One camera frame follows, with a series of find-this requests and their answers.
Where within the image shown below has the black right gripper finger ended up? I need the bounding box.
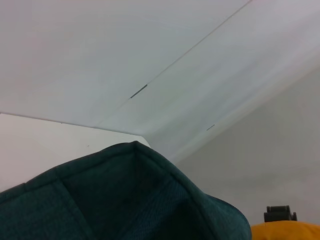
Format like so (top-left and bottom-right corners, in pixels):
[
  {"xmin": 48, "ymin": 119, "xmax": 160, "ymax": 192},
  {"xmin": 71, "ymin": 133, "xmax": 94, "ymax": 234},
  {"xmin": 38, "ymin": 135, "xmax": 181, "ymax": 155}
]
[{"xmin": 263, "ymin": 205, "xmax": 298, "ymax": 223}]

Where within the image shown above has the yellow banana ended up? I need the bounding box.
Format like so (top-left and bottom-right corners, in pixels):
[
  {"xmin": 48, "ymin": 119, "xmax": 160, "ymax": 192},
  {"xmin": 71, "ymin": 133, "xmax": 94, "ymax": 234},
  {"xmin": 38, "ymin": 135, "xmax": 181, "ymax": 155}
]
[{"xmin": 250, "ymin": 221, "xmax": 320, "ymax": 240}]

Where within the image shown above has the dark teal fabric lunch bag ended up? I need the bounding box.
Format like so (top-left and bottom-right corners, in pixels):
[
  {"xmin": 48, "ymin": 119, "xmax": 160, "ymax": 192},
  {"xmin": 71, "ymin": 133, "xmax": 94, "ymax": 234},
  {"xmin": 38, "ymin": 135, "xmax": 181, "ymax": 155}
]
[{"xmin": 0, "ymin": 140, "xmax": 252, "ymax": 240}]

